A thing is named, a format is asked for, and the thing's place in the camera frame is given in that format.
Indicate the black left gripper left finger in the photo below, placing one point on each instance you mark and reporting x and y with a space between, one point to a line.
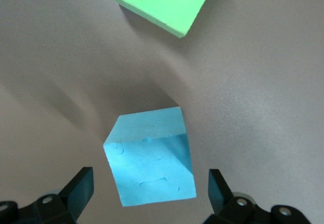
76 196

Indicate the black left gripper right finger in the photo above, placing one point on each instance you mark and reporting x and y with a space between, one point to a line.
222 201

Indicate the blue foam cube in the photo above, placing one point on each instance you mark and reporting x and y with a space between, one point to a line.
149 168

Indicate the green foam cube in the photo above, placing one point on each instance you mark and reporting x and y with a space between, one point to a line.
162 3

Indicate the brown paper table cover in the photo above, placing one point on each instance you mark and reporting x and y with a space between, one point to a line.
253 82

